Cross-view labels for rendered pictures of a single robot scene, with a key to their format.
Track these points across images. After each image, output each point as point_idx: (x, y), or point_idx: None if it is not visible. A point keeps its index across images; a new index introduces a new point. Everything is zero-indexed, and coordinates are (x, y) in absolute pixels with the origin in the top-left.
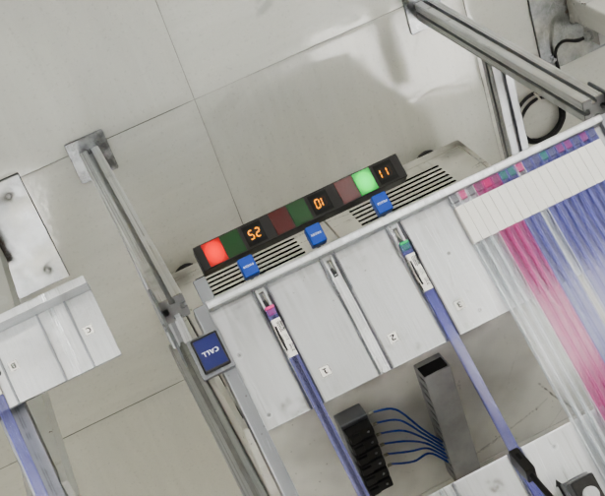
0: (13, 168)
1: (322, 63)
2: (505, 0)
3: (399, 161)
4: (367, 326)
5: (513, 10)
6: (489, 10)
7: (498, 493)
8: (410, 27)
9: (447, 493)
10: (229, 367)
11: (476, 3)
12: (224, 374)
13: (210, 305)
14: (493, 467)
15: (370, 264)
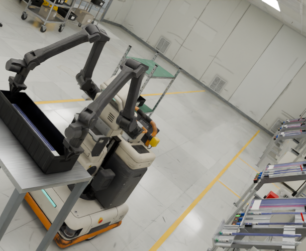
0: None
1: None
2: (220, 248)
3: (238, 213)
4: (260, 218)
5: (222, 250)
6: (219, 250)
7: (300, 215)
8: None
9: (296, 218)
10: (253, 225)
11: (217, 250)
12: (253, 227)
13: (240, 225)
14: (296, 215)
15: (251, 216)
